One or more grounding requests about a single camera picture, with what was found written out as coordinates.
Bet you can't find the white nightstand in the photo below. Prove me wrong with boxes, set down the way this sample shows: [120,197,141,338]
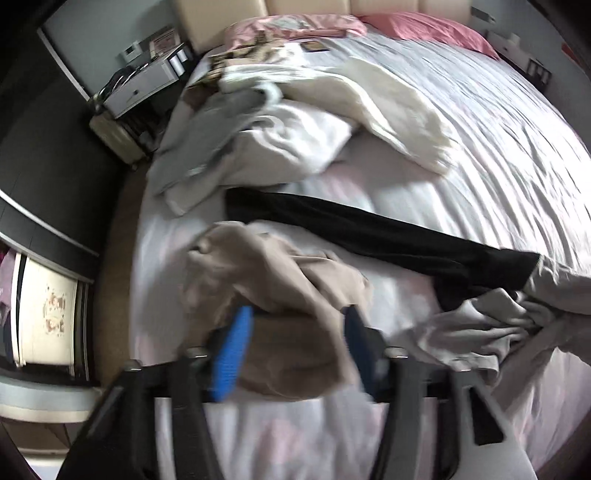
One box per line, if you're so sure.
[486,31,552,93]
[90,42,193,119]

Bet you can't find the beige garment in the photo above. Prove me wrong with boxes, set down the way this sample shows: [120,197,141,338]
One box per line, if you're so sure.
[181,222,372,401]

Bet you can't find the beige padded headboard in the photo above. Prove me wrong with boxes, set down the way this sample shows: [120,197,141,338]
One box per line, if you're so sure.
[173,0,472,52]

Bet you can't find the white left nightstand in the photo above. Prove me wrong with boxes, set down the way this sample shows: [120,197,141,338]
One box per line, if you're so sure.
[90,42,193,119]

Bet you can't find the cream white blanket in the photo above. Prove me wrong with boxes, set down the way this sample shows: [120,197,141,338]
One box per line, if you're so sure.
[218,57,461,175]

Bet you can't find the pink pillow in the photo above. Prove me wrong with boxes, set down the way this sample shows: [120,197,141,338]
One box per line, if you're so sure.
[224,14,368,49]
[360,12,500,60]

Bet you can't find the right pink pillow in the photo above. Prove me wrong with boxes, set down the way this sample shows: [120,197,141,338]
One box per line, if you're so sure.
[360,12,500,60]

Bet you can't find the grey black raglan shirt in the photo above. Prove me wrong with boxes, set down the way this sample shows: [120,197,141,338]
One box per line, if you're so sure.
[224,187,590,383]

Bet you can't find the white right nightstand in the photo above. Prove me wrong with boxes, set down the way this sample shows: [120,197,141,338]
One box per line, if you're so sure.
[486,31,552,93]

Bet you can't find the light grey garment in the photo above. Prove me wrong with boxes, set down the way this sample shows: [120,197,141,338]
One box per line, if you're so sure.
[148,84,356,216]

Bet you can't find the left pink pillow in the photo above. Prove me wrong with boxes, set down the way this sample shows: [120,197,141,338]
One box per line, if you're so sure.
[224,14,368,49]

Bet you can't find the dark sliding wardrobe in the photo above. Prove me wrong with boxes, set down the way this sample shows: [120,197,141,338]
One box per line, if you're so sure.
[1,32,129,281]

